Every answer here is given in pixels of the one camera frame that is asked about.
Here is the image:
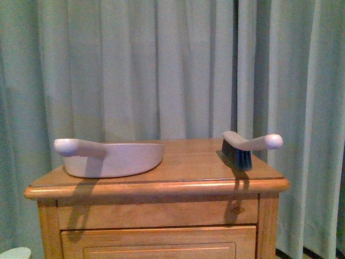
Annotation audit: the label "wooden nightstand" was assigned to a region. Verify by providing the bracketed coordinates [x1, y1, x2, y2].
[24, 139, 289, 258]

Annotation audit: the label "beige plastic dustpan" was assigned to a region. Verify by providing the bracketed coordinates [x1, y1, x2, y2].
[54, 139, 164, 178]

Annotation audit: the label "light green curtain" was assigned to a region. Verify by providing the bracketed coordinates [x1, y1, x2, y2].
[1, 1, 344, 258]

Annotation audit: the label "pale round object corner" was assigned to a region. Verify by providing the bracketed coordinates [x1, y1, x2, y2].
[0, 247, 32, 259]

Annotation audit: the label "beige hand brush black bristles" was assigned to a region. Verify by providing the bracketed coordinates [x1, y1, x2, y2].
[222, 131, 284, 171]

